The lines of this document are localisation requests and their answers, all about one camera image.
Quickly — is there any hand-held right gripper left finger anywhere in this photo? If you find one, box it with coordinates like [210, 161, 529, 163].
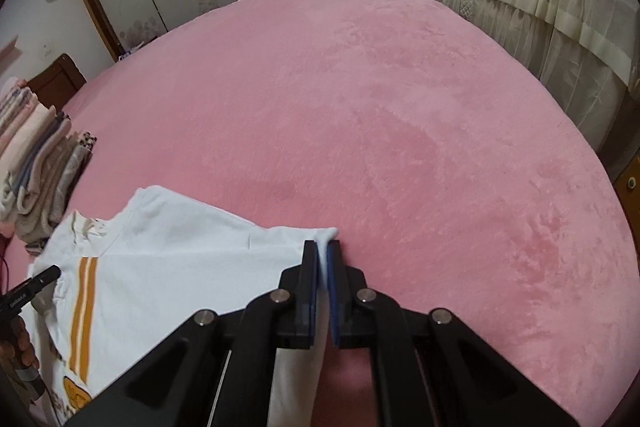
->
[65, 239, 321, 427]

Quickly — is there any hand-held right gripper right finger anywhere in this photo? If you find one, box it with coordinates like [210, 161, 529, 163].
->
[326, 239, 581, 427]

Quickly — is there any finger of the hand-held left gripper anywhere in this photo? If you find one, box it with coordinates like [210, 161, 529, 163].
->
[26, 264, 62, 299]

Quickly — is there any white sweatshirt with orange stripes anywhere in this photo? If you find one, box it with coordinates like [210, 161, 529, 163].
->
[25, 186, 342, 427]

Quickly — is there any stack of folded clothes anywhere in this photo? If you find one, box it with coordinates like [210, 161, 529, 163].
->
[0, 77, 98, 253]

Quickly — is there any person's left hand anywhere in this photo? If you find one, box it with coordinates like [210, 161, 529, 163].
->
[0, 314, 40, 373]

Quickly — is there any pink fleece blanket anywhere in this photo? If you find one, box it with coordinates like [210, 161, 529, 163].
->
[0, 0, 628, 427]

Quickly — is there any dark wooden headboard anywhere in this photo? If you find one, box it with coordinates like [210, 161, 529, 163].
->
[25, 53, 87, 110]

